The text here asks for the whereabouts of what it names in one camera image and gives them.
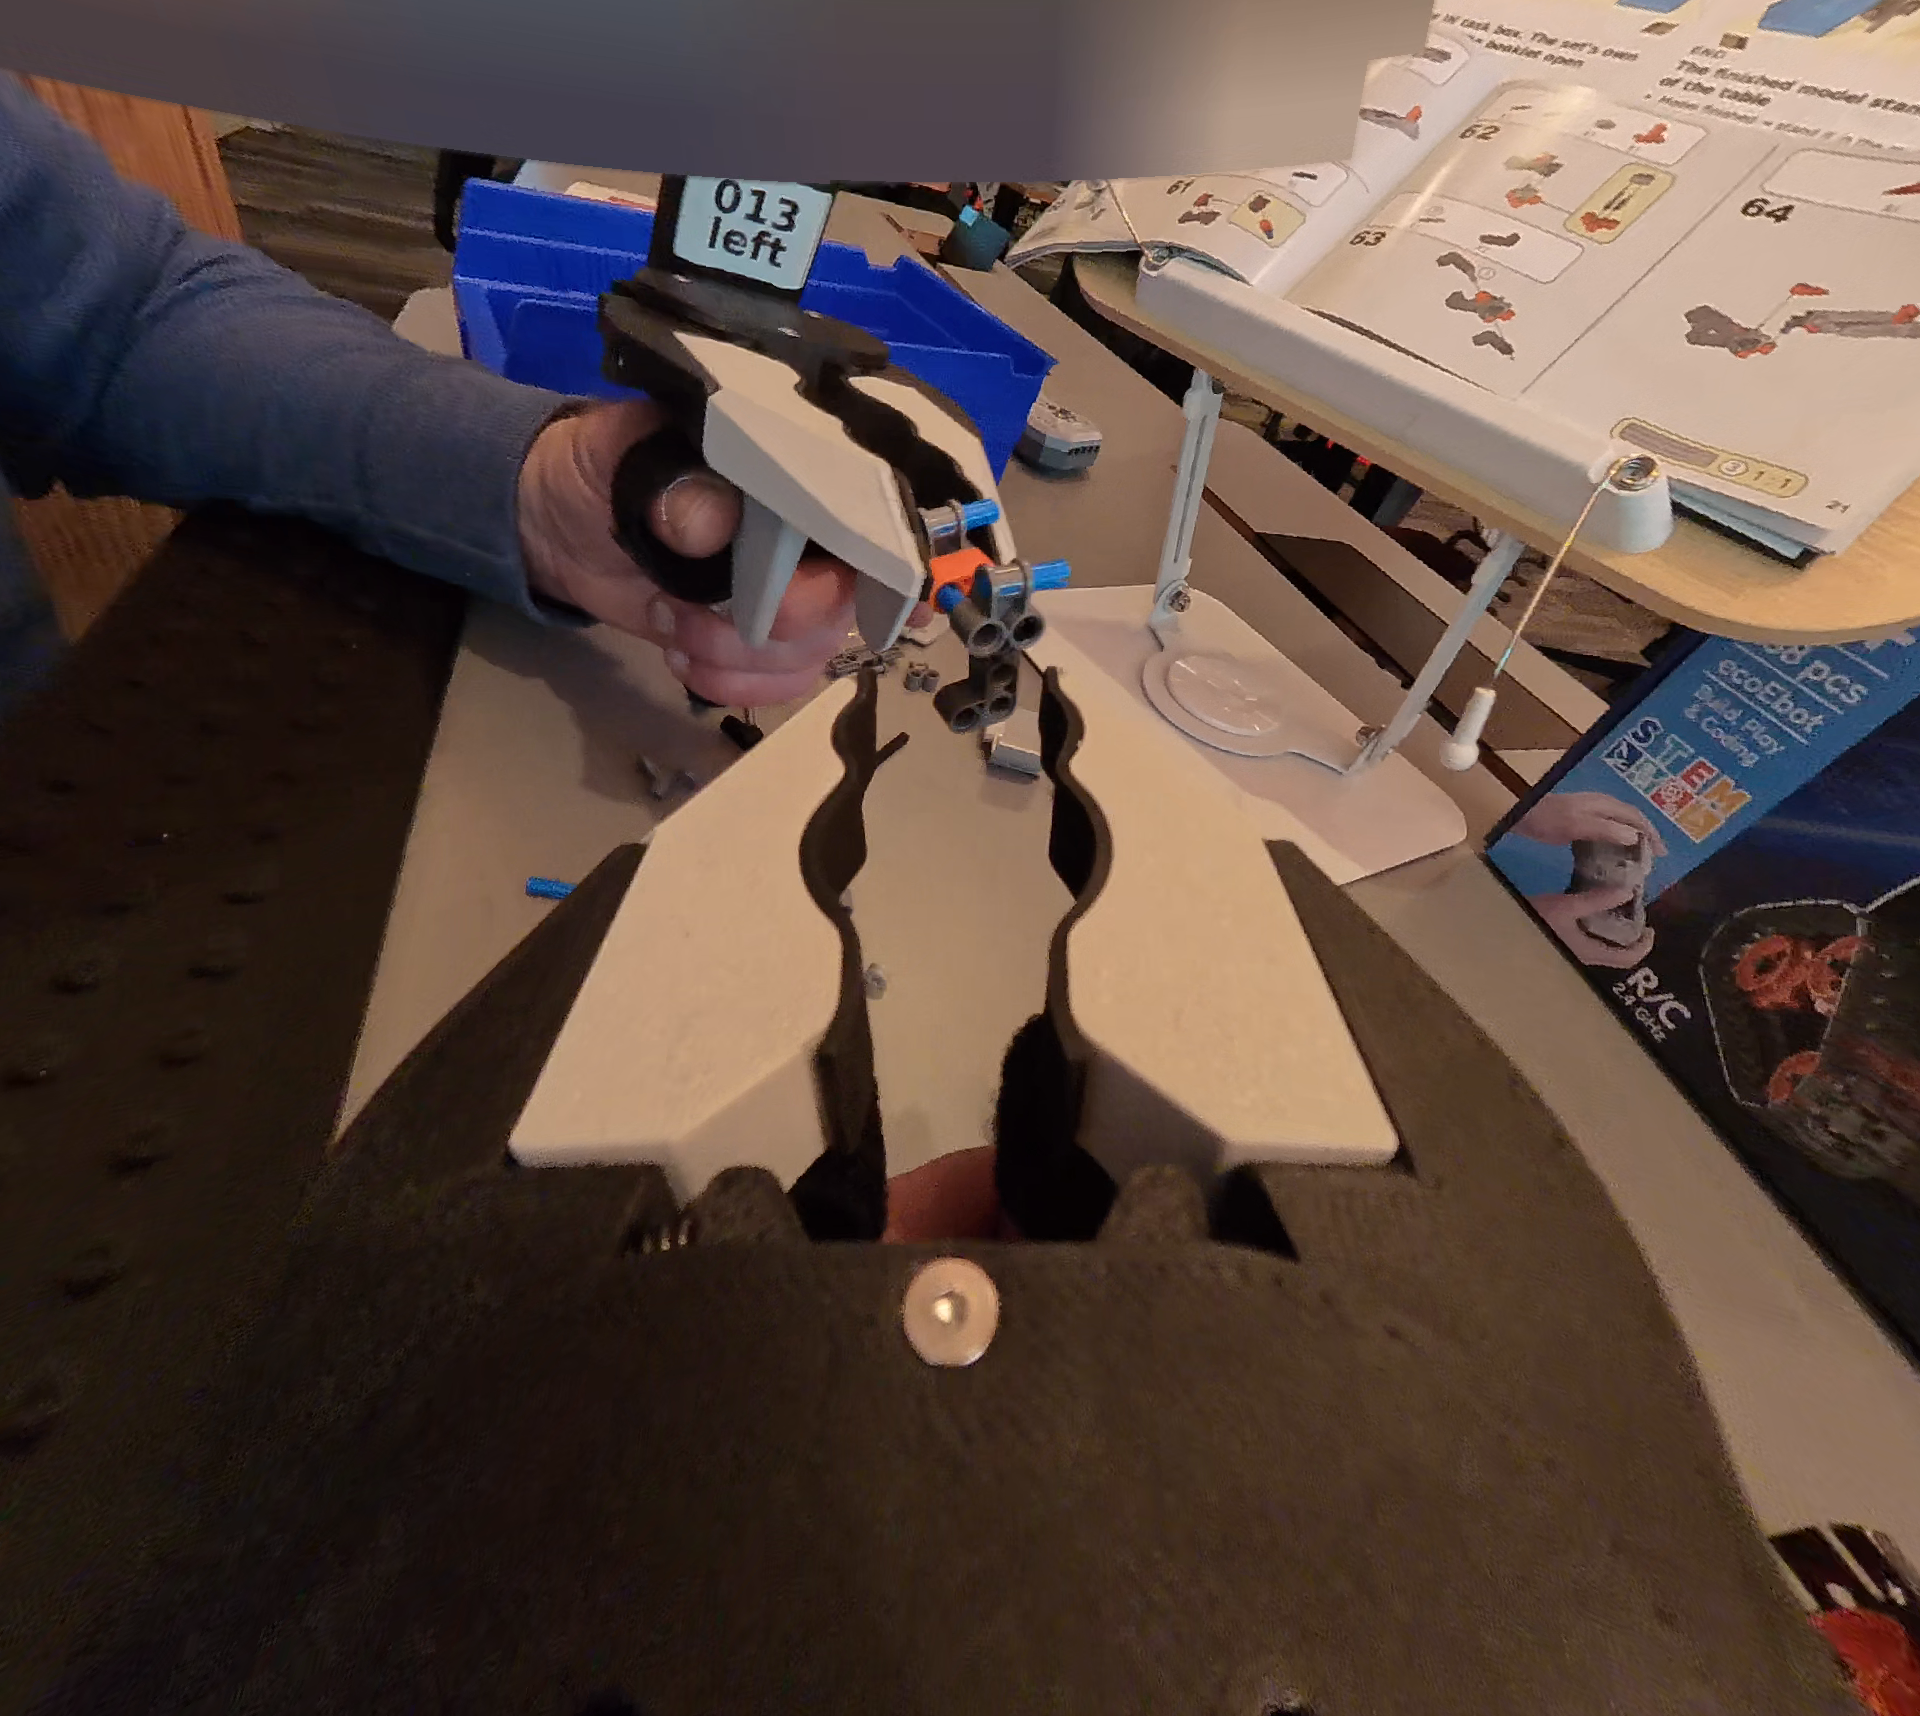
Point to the blue tagged storage bin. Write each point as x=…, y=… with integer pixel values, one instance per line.
x=541, y=276

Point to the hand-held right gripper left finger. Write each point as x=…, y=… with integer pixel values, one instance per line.
x=705, y=993

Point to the person's left hand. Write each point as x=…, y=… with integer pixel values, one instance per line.
x=571, y=501

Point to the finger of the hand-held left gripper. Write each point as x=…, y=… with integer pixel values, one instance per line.
x=810, y=473
x=953, y=441

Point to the dark grey beam assembly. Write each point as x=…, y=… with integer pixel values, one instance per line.
x=983, y=692

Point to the short black connector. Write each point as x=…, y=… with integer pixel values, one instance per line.
x=740, y=729

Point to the person's left forearm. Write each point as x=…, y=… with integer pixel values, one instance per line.
x=301, y=394

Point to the instruction booklet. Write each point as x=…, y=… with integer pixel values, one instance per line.
x=1649, y=246

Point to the dark grey double-hole connector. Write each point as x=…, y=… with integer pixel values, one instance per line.
x=943, y=525

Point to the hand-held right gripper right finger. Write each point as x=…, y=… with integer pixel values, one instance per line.
x=1231, y=993

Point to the white book stand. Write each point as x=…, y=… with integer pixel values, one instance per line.
x=1246, y=680

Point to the dark blue robot kit box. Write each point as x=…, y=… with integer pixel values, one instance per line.
x=1773, y=993

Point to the grey electronic module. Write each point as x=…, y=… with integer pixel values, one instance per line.
x=1062, y=432

